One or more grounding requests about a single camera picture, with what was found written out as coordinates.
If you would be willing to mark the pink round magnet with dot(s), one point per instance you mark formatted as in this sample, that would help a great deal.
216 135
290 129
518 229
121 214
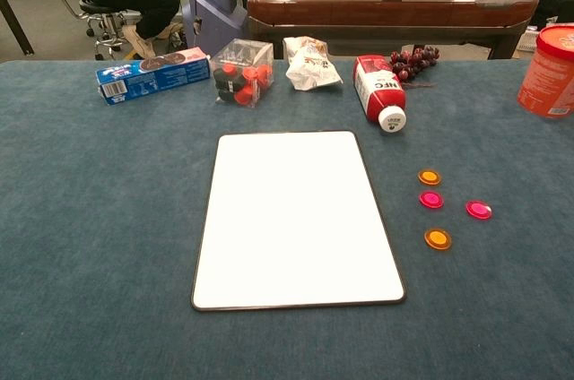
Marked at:
478 209
431 199

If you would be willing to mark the white cutting board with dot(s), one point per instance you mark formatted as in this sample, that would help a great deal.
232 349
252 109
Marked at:
296 218

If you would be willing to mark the white crumpled snack bag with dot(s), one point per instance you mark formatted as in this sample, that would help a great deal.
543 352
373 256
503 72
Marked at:
311 68

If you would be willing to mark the red white NFC juice bottle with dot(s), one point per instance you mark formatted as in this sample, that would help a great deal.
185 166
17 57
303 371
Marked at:
376 88

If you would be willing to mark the blue Oreo cookie box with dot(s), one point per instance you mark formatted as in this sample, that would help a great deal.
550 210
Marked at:
152 80

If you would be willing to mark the dark red grape bunch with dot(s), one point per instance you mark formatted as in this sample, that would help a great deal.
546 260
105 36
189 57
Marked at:
410 62

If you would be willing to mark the blue felt table cover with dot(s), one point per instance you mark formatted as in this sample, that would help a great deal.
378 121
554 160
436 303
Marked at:
112 218

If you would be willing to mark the brown mahjong table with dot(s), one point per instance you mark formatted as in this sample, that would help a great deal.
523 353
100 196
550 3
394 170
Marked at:
385 10

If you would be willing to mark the chrome rolling stool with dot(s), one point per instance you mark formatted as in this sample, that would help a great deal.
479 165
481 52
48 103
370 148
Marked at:
96 6

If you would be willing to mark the orange cylindrical canister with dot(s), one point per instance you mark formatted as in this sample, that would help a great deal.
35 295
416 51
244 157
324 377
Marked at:
547 75

